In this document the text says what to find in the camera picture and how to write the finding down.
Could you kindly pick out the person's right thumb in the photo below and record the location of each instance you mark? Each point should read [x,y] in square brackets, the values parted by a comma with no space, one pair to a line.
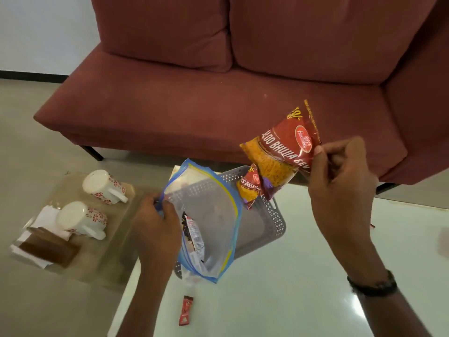
[317,168]

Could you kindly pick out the person's left hand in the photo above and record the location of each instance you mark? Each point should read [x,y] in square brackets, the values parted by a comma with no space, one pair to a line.
[156,235]

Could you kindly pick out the clear zip bag blue edge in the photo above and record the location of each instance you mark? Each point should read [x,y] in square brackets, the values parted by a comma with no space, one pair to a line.
[214,214]

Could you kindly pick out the white black packet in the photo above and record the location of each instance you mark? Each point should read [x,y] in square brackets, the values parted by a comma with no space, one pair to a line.
[194,238]

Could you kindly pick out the person's left thumb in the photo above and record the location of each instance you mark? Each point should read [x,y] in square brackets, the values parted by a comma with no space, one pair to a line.
[172,214]

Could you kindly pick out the black wristband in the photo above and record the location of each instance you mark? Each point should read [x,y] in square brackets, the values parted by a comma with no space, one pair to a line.
[373,286]

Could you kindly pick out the small red yellow snack packet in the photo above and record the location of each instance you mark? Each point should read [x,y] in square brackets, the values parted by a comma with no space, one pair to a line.
[248,187]

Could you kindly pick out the person's right hand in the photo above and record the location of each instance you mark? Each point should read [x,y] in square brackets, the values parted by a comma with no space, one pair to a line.
[345,210]

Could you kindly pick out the black sofa leg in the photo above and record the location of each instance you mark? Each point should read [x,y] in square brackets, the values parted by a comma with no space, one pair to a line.
[93,153]
[385,188]

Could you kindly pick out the small red sofa back cushion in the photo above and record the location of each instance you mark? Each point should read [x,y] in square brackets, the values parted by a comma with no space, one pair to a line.
[161,28]

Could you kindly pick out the large red yellow snack packet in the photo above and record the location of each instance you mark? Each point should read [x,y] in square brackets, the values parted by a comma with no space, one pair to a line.
[284,147]

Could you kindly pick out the white cup with red flowers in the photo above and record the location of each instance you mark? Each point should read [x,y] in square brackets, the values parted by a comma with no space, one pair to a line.
[100,184]
[79,219]

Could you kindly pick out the large red sofa back cushion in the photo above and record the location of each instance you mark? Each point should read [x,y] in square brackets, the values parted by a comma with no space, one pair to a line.
[322,35]

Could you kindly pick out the grey perforated plastic basket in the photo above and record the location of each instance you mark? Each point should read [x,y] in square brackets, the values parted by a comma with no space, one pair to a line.
[259,224]

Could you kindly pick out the person's left forearm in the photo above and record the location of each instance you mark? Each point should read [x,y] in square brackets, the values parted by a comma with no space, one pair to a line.
[147,301]

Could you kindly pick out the red fabric sofa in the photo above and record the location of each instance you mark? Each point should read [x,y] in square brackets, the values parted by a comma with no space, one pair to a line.
[168,108]

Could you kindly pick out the person's right forearm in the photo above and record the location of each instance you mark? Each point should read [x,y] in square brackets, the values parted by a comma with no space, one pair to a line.
[389,312]

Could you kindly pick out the small red sachet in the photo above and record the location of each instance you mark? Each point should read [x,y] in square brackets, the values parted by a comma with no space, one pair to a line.
[186,310]

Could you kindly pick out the brown napkin holder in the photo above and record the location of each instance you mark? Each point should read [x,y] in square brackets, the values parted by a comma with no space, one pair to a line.
[49,247]

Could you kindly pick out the clear glass tray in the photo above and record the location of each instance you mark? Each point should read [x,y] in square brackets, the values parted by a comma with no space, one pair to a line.
[101,249]

